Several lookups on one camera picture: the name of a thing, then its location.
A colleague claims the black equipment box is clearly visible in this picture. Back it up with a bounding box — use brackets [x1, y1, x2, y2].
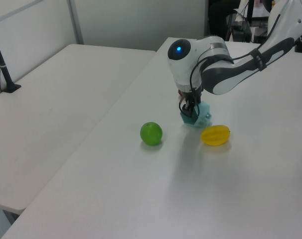
[253, 26, 269, 44]

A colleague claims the yellow starfruit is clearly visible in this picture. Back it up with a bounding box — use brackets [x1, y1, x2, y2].
[200, 125, 232, 146]

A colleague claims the black tripod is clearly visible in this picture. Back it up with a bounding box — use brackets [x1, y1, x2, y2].
[225, 13, 239, 42]

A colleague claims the grey partition frame post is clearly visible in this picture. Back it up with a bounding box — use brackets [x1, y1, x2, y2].
[67, 0, 85, 45]

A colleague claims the green apple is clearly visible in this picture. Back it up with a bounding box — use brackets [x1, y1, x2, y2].
[140, 121, 163, 146]

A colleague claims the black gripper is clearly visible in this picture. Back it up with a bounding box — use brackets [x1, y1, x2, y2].
[177, 86, 204, 118]

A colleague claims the black vertical pole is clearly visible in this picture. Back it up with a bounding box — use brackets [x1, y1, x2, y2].
[247, 0, 255, 22]

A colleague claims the white side table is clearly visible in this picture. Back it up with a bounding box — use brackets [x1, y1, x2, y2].
[0, 44, 156, 215]

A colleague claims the black office chair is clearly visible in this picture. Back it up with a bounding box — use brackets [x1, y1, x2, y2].
[207, 0, 231, 40]

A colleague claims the black pole with base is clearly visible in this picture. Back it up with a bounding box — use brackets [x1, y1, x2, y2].
[0, 24, 22, 94]

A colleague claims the light blue hexagonal mug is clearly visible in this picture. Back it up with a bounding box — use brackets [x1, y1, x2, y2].
[179, 101, 213, 129]

